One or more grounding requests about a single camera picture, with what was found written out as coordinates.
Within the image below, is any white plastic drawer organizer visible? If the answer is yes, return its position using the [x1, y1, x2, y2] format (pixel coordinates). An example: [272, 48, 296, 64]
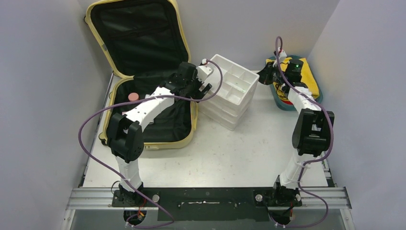
[198, 54, 259, 131]

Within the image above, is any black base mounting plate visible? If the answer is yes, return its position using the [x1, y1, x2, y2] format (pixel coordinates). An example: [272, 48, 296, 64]
[111, 187, 302, 223]

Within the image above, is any yellow garment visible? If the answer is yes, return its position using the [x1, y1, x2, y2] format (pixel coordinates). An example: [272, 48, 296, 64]
[270, 56, 322, 104]

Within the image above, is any teal transparent plastic tray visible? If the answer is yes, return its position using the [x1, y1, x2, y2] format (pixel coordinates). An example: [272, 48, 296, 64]
[269, 55, 323, 111]

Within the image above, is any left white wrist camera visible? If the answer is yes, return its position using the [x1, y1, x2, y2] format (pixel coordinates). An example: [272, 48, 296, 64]
[196, 58, 214, 82]

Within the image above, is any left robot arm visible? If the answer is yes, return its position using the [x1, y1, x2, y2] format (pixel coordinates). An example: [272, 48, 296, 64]
[106, 62, 214, 206]

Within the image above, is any yellow hard-shell suitcase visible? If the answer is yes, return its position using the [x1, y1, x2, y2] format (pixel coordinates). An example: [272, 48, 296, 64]
[84, 0, 190, 144]

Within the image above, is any round pink compact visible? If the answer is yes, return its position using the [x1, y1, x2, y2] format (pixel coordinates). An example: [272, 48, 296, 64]
[127, 92, 139, 102]

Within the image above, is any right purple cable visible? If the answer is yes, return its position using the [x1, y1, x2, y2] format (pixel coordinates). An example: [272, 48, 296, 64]
[274, 35, 335, 229]

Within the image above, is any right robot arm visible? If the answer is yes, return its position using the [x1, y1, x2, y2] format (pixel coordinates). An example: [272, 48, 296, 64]
[259, 59, 334, 206]

